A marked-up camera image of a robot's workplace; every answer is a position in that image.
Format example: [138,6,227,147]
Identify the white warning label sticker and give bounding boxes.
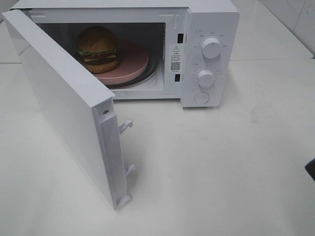
[169,44,184,73]

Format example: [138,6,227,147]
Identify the white lower dial knob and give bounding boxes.
[197,70,216,88]

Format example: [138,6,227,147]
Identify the white upper dial knob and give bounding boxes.
[201,36,221,59]

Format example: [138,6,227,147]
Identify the white microwave oven body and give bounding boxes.
[9,0,240,107]

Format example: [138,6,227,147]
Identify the round white door button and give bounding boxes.
[194,92,210,104]

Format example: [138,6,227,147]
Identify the white dial knob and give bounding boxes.
[201,36,221,59]
[197,70,216,88]

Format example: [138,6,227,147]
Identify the white microwave door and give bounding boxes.
[3,10,135,209]

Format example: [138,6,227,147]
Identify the glass microwave turntable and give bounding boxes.
[106,56,158,89]

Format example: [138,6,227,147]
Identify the pink plate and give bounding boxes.
[94,41,149,86]

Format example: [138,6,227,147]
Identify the burger with lettuce and cheese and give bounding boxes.
[76,26,119,74]

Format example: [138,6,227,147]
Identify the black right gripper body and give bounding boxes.
[305,161,315,181]

